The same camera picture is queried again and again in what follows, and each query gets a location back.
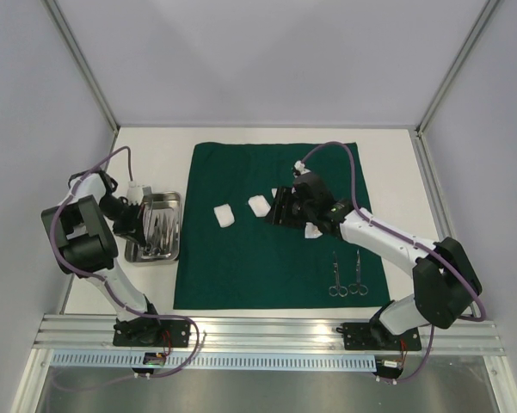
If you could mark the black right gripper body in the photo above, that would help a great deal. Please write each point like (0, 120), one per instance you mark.
(281, 206)

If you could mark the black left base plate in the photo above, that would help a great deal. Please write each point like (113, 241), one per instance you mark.
(152, 333)

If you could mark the left aluminium frame post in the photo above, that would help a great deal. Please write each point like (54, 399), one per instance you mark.
(67, 35)

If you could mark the white gauze pad far left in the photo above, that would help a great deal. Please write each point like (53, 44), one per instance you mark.
(224, 215)

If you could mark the slotted white cable duct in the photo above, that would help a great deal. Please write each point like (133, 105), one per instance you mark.
(235, 361)

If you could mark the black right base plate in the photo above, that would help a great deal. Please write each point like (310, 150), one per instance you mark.
(364, 336)

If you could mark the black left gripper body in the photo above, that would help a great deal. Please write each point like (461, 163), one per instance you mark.
(124, 216)

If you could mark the dark green surgical drape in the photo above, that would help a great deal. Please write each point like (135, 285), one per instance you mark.
(252, 264)

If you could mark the clear suture packet left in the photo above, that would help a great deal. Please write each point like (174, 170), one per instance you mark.
(312, 231)

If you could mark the steel tweezers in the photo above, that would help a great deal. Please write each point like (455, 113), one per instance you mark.
(167, 251)
(167, 233)
(174, 234)
(162, 229)

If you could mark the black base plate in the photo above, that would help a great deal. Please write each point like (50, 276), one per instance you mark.
(152, 333)
(364, 336)

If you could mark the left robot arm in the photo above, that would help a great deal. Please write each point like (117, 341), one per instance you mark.
(82, 230)

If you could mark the steel scissors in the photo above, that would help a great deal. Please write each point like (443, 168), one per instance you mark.
(151, 215)
(357, 287)
(337, 289)

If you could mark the aluminium frame post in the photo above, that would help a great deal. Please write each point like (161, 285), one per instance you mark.
(67, 35)
(466, 49)

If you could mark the stainless steel instrument tray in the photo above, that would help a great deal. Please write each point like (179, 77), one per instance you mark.
(163, 202)

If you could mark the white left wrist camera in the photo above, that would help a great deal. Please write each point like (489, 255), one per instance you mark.
(136, 192)

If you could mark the aluminium front rail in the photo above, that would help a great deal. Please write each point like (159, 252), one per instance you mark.
(262, 335)

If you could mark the right aluminium frame post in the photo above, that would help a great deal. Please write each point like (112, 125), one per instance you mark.
(466, 49)

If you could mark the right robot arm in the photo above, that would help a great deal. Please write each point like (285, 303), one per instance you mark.
(444, 282)

